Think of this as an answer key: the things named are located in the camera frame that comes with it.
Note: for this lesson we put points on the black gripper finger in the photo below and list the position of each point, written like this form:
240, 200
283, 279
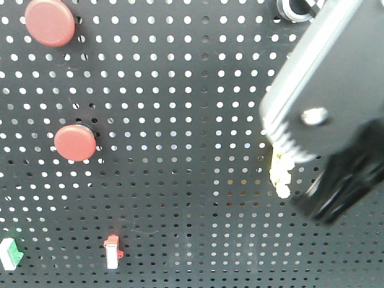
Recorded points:
348, 176

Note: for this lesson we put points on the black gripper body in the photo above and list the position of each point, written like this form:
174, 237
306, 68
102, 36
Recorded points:
331, 84

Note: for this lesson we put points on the black rotary knob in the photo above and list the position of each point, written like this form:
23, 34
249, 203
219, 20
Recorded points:
298, 11

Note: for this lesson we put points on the black perforated pegboard panel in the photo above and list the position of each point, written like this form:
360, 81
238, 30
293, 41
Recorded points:
171, 92

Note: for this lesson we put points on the lower red mushroom button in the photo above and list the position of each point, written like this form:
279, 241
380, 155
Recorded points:
75, 142

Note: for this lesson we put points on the red mushroom button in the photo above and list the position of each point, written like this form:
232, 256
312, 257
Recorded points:
50, 22
75, 142

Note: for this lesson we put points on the upper red mushroom button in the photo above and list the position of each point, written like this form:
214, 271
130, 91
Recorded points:
50, 22

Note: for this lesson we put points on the yellow toggle switch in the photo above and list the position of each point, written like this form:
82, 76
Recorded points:
279, 173

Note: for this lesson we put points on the white red rocker switch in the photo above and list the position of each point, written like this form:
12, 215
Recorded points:
113, 253

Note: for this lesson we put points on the white green rocker switch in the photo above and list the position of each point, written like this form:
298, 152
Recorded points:
10, 254

